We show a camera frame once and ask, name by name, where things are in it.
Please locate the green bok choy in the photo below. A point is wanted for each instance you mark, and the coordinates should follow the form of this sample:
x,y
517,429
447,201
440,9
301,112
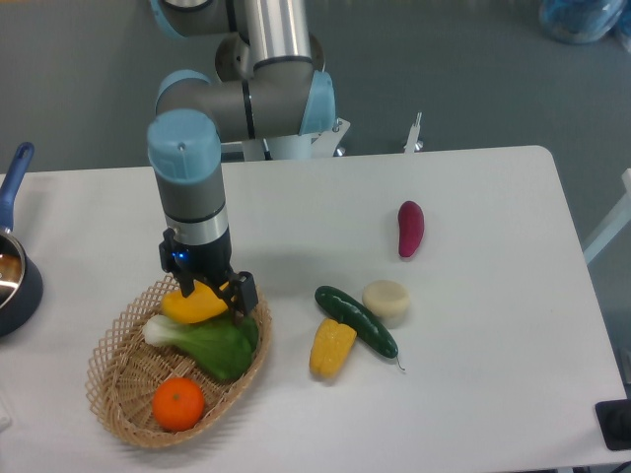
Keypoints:
x,y
219,346

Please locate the dark green cucumber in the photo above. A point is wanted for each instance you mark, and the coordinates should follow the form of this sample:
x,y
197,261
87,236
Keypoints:
x,y
344,309

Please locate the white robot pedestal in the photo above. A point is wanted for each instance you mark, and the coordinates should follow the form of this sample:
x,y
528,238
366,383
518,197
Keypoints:
x,y
325,144

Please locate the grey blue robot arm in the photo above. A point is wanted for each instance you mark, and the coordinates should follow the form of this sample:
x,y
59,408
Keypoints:
x,y
277,92

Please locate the blue saucepan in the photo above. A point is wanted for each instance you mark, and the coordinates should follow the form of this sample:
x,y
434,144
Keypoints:
x,y
21,281

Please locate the yellow bell pepper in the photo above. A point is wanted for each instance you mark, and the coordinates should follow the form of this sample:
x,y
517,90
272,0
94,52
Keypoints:
x,y
331,347

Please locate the purple sweet potato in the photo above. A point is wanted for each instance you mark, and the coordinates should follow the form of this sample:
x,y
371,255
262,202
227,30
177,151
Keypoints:
x,y
411,226

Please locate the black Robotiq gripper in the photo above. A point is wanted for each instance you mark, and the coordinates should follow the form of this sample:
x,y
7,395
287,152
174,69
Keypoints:
x,y
210,264

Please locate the woven wicker basket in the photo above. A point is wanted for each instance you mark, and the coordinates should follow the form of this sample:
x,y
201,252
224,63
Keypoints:
x,y
124,373

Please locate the blue plastic bag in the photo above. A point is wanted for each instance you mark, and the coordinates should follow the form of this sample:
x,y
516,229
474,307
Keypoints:
x,y
579,22

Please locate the black device at edge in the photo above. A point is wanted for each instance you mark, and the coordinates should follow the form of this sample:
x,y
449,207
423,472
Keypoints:
x,y
614,421

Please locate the yellow mango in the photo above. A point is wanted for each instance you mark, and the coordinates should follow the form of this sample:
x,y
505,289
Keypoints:
x,y
202,304

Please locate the white frame at right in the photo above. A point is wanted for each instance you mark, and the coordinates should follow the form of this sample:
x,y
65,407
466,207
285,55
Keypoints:
x,y
610,225

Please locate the cream round cake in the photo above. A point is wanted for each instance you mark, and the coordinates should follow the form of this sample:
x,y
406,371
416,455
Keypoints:
x,y
388,300

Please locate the orange tangerine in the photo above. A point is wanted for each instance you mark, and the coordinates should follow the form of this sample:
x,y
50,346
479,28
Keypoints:
x,y
178,404

